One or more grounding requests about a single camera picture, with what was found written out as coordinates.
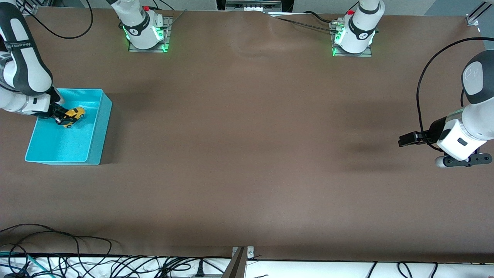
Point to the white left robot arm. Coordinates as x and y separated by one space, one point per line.
478 77

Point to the brown paper table cover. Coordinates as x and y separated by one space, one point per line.
247 154

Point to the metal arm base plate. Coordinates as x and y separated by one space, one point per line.
368 54
166 38

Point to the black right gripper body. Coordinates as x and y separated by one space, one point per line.
54 111

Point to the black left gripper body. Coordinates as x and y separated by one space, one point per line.
435 129

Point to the white power strip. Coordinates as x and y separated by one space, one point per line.
252 4

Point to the metal corner bracket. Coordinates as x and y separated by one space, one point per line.
250 251

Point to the yellow beetle toy car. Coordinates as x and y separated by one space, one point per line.
75 114

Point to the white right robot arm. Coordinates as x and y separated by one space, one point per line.
27 65

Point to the grey metal post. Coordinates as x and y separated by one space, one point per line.
235 266

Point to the turquoise plastic bin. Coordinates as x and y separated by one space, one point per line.
65 146

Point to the aluminium frame profile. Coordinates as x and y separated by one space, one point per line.
31 7
472 18

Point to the black power plug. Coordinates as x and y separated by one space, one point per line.
199 269

